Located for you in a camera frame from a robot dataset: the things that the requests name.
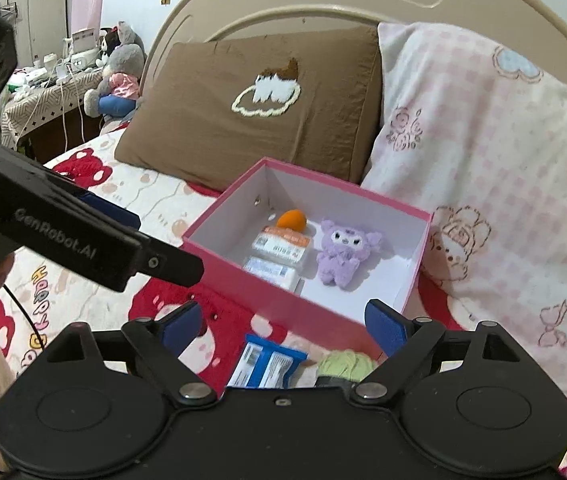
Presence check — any brown pillow with cloud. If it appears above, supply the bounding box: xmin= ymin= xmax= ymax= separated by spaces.
xmin=114 ymin=26 xmax=381 ymax=191

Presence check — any blue wet wipes pack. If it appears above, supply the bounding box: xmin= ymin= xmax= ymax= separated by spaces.
xmin=227 ymin=334 xmax=307 ymax=389

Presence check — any pink checked pillow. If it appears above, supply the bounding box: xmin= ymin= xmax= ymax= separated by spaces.
xmin=363 ymin=23 xmax=567 ymax=393

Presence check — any orange makeup sponge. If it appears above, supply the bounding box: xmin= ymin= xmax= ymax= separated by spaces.
xmin=276 ymin=209 xmax=307 ymax=233

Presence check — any orange white medicine box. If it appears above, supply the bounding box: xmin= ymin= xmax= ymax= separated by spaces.
xmin=251 ymin=226 xmax=312 ymax=269

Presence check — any blue white medicine box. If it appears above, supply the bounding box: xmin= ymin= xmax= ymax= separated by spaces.
xmin=242 ymin=256 xmax=301 ymax=292

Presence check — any grey plush toy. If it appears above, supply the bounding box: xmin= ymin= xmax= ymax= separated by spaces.
xmin=84 ymin=21 xmax=146 ymax=118

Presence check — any green yarn ball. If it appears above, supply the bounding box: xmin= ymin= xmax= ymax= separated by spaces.
xmin=315 ymin=350 xmax=378 ymax=388

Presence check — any pink cardboard box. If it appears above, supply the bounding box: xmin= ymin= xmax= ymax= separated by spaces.
xmin=182 ymin=158 xmax=431 ymax=359

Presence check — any white cabinet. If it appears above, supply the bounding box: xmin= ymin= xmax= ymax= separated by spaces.
xmin=0 ymin=0 xmax=67 ymax=67

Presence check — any purple plush toy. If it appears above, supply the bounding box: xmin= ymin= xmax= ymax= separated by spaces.
xmin=317 ymin=219 xmax=384 ymax=289

